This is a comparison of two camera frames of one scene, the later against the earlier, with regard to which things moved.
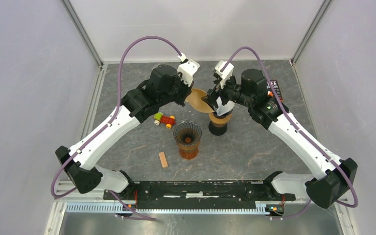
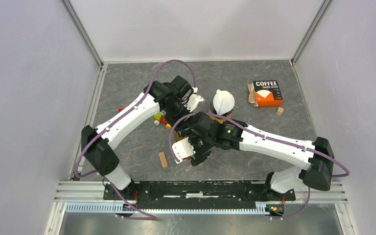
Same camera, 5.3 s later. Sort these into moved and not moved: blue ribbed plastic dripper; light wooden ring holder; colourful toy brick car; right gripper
Moved: right gripper
Not moved: colourful toy brick car; light wooden ring holder; blue ribbed plastic dripper
